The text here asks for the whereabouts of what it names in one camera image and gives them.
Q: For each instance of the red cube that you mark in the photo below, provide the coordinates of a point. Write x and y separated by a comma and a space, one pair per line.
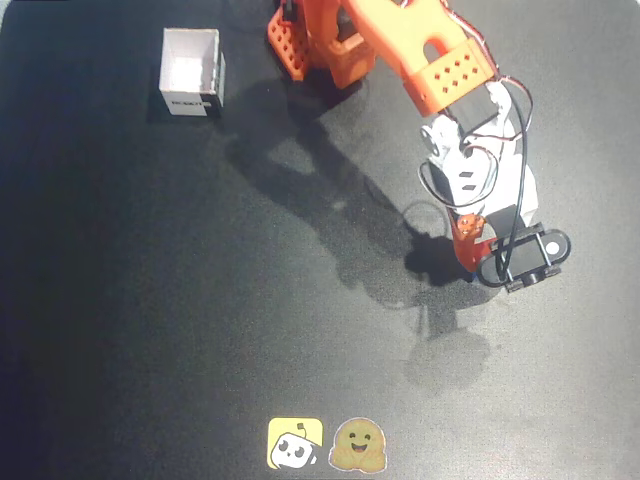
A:
484, 247

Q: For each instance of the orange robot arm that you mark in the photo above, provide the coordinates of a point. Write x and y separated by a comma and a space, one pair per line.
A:
390, 40

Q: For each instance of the hugging face emoji sticker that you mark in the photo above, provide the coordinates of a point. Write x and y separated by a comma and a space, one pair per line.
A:
357, 444

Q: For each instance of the yellow robot face sticker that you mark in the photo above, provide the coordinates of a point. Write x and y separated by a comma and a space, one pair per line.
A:
295, 442

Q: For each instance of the white open cardboard box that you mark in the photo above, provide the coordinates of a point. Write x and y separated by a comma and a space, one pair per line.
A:
192, 65

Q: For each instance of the black table mat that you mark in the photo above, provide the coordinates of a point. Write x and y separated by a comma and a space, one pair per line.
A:
150, 300

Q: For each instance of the black oval gripper camera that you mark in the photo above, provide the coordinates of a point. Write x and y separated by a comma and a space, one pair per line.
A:
525, 255

